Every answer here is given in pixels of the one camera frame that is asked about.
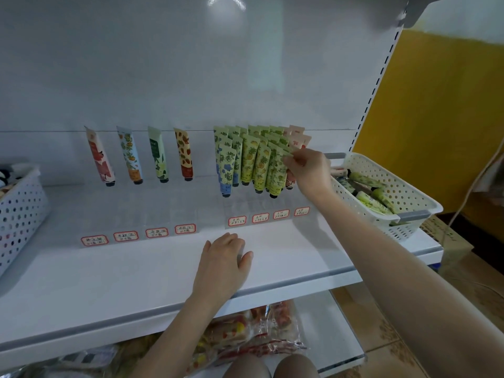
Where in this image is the pile of pale hand cream tubes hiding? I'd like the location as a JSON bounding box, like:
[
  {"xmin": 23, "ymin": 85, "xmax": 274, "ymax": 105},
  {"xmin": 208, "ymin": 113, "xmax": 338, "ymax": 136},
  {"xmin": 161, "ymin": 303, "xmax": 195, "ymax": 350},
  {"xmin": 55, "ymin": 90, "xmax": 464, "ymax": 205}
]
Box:
[{"xmin": 0, "ymin": 163, "xmax": 33, "ymax": 190}]

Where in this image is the row of hand cream tubes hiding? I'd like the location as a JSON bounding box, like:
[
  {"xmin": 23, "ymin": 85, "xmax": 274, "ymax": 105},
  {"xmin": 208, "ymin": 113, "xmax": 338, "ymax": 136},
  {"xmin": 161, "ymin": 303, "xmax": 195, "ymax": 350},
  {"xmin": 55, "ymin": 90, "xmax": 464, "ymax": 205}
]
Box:
[{"xmin": 85, "ymin": 124, "xmax": 312, "ymax": 199}]

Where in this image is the clear divider tray with labels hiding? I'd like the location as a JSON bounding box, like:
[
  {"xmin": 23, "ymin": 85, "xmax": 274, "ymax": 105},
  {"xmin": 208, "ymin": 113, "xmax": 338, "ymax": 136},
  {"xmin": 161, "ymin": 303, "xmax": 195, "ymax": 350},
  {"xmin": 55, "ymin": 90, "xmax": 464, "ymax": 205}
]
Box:
[{"xmin": 80, "ymin": 204, "xmax": 312, "ymax": 247}]

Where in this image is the pile of snack packets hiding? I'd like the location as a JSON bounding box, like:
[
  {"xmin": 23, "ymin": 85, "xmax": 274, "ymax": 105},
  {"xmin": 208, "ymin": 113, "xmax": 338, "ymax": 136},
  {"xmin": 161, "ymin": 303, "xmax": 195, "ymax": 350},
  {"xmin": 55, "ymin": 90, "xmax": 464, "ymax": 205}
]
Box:
[{"xmin": 24, "ymin": 299, "xmax": 308, "ymax": 378}]

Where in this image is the person's left forearm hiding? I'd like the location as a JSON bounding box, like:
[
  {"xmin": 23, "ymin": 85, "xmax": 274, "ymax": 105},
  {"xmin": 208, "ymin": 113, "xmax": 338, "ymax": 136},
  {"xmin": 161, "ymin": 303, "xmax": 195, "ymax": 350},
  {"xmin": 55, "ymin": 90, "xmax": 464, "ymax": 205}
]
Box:
[{"xmin": 134, "ymin": 289, "xmax": 229, "ymax": 378}]

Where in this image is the person's left hand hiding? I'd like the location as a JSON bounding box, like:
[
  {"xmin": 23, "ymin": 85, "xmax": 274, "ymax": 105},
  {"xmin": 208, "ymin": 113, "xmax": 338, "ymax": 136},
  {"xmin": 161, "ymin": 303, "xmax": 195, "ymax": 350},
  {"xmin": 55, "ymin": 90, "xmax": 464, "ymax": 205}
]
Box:
[{"xmin": 193, "ymin": 232, "xmax": 255, "ymax": 300}]

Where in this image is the person's right hand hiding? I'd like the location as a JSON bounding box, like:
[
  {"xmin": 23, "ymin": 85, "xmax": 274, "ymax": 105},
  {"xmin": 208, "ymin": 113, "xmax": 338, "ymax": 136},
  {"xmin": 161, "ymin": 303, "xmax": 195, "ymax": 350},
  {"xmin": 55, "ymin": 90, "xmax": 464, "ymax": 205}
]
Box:
[{"xmin": 282, "ymin": 147, "xmax": 335, "ymax": 205}]

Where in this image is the white perforated plastic basket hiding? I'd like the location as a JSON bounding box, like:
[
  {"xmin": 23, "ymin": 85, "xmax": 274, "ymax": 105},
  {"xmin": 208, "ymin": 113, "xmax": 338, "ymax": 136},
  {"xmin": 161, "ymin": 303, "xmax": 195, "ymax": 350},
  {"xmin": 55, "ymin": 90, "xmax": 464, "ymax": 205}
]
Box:
[
  {"xmin": 327, "ymin": 152, "xmax": 444, "ymax": 243},
  {"xmin": 0, "ymin": 163, "xmax": 50, "ymax": 276}
]

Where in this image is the pile of green hand cream tubes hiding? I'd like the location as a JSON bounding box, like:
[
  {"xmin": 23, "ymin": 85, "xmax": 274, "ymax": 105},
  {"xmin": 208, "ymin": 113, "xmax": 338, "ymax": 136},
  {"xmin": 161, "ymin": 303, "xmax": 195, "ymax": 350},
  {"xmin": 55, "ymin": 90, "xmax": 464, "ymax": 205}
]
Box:
[{"xmin": 339, "ymin": 171, "xmax": 398, "ymax": 217}]

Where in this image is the white metal shelf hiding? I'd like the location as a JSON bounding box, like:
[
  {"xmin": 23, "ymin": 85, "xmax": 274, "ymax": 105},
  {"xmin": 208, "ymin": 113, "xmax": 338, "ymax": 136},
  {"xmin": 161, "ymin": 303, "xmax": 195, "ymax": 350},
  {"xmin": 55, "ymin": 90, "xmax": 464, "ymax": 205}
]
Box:
[{"xmin": 0, "ymin": 0, "xmax": 504, "ymax": 378}]

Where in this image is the small brown cardboard box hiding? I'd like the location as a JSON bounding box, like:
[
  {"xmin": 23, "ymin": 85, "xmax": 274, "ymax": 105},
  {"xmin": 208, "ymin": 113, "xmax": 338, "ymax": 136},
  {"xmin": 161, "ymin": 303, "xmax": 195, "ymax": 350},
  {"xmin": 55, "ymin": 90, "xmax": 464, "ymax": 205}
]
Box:
[{"xmin": 421, "ymin": 215, "xmax": 474, "ymax": 268}]

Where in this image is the person's left leg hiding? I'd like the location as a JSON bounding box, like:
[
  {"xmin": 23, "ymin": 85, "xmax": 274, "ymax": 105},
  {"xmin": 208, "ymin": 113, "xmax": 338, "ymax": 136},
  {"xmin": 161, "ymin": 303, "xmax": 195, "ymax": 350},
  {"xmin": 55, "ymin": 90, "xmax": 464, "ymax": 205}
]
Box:
[{"xmin": 223, "ymin": 354, "xmax": 272, "ymax": 378}]

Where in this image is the white hanging cable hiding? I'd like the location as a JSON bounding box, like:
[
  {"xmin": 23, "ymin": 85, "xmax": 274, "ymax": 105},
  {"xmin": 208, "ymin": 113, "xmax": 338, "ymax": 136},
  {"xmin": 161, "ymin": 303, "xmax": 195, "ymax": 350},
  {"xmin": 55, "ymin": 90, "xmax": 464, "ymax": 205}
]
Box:
[{"xmin": 445, "ymin": 138, "xmax": 504, "ymax": 233}]

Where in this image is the person's right leg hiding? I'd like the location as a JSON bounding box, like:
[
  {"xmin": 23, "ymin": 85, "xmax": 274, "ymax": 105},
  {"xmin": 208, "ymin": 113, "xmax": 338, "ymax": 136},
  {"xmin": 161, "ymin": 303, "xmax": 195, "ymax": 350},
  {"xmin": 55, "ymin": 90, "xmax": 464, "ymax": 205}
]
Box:
[{"xmin": 271, "ymin": 354, "xmax": 320, "ymax": 378}]

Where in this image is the person's leg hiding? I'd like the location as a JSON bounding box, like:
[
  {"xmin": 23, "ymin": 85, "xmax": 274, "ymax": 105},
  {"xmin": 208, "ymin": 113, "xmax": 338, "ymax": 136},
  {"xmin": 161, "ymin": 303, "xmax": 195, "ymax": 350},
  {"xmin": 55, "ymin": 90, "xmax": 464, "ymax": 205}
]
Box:
[
  {"xmin": 223, "ymin": 354, "xmax": 272, "ymax": 378},
  {"xmin": 271, "ymin": 354, "xmax": 320, "ymax": 378}
]

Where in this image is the person's right forearm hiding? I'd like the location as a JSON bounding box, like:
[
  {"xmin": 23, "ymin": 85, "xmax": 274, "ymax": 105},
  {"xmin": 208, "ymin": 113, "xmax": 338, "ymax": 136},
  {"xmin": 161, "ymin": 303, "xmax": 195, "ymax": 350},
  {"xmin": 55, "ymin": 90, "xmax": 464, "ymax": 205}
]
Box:
[{"xmin": 311, "ymin": 193, "xmax": 504, "ymax": 378}]

